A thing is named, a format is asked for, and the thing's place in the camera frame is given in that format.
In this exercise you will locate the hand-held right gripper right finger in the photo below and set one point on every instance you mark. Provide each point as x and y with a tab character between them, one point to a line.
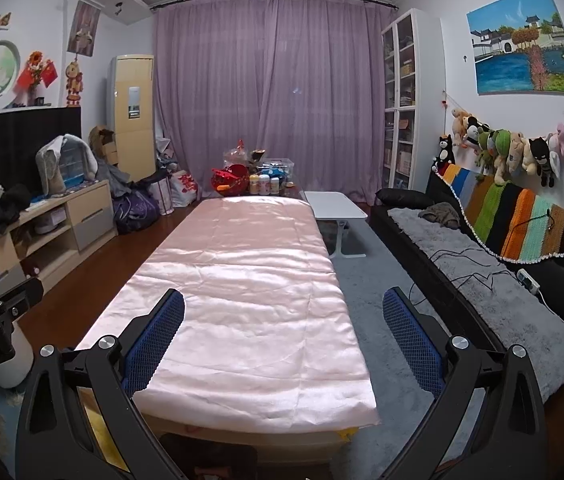
412	345

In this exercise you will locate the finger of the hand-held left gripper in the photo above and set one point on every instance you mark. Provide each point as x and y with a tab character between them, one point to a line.
11	297

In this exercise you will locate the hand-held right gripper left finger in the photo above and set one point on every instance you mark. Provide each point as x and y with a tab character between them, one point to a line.
156	345

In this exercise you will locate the white trash bin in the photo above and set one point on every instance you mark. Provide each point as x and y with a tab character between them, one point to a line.
14	360

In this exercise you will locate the grey carpet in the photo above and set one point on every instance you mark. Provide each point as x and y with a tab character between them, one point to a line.
377	290

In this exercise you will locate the black sofa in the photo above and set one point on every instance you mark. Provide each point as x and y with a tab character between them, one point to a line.
442	270

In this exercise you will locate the beige television cabinet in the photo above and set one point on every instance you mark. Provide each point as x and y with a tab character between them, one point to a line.
81	215

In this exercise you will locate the grey fluffy blanket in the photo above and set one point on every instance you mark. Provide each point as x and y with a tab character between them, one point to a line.
492	270

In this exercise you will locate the pink satin tablecloth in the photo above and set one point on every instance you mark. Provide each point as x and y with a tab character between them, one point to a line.
252	285

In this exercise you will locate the white power strip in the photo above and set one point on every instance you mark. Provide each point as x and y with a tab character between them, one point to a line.
528	280

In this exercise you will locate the dark green cloth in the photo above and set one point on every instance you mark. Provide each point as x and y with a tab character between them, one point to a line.
439	214

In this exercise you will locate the purple bag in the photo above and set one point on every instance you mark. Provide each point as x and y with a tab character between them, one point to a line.
134	212

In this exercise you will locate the black television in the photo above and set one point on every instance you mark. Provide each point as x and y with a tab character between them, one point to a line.
26	145

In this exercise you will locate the cloth covered blue cage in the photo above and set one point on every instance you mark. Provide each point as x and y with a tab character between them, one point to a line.
69	160

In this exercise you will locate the grey clothes pile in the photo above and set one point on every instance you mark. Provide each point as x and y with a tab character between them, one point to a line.
119	180

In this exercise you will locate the white red shopping bag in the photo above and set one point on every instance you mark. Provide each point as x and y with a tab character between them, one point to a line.
184	187

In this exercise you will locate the white side table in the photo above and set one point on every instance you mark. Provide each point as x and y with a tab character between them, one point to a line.
334	205

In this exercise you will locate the striped crochet blanket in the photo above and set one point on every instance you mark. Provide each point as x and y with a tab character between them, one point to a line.
512	215

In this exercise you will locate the red basket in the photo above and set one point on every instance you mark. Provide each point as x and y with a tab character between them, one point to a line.
229	180

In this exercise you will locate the cardboard box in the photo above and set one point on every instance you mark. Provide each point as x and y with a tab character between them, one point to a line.
104	142

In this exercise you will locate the white yellow label bottle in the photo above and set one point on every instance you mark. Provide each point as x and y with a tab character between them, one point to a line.
254	185
275	184
264	185

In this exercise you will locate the clear bag with red items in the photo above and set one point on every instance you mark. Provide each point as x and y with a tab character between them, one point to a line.
237	152

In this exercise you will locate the clear plastic storage box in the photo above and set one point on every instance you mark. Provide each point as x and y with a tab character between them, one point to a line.
279	167

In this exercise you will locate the row of plush toys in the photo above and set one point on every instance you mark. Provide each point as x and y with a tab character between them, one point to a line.
502	145

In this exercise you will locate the white glass door bookshelf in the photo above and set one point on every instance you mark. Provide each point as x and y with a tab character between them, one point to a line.
402	100

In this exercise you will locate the purple curtain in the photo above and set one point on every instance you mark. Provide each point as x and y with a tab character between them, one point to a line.
272	85

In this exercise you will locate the red hanging wall ornament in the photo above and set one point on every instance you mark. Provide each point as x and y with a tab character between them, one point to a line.
73	82

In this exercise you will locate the wall poster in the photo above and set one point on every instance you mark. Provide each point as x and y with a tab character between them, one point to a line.
83	27

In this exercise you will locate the landscape wall painting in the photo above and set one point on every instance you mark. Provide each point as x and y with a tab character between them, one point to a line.
522	45

